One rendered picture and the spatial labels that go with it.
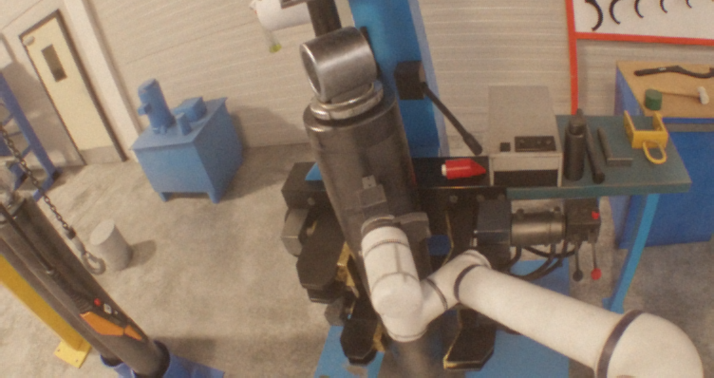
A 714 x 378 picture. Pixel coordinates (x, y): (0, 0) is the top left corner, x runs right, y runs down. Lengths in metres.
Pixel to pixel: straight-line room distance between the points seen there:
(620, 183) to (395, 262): 0.85
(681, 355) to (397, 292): 0.50
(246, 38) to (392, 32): 2.28
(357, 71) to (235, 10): 2.59
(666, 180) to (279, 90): 2.98
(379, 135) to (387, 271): 0.32
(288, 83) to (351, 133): 2.61
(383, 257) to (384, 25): 0.76
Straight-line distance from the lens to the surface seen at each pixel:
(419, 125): 1.52
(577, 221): 1.34
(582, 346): 0.63
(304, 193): 1.51
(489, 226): 1.31
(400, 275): 0.78
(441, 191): 1.38
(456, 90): 3.27
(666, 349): 0.54
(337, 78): 0.94
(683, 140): 2.24
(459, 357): 1.61
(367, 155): 1.01
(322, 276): 1.33
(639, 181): 1.45
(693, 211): 2.64
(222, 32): 3.62
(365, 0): 1.34
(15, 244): 1.78
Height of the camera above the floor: 1.96
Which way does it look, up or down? 37 degrees down
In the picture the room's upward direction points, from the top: 16 degrees counter-clockwise
